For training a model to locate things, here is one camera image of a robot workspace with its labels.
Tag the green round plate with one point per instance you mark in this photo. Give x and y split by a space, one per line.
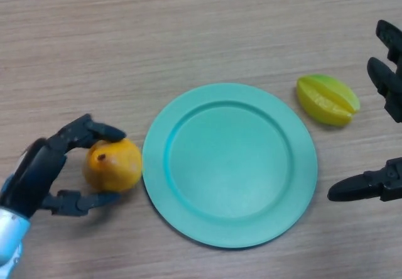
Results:
230 166

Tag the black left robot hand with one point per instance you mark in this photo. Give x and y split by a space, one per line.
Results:
34 172

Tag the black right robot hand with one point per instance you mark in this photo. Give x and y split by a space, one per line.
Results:
384 78

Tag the yellow-green starfruit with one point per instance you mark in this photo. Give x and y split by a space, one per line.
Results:
328 101

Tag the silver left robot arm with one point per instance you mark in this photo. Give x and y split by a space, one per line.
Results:
11 238

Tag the yellow pear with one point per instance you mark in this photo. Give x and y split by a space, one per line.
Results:
114 166

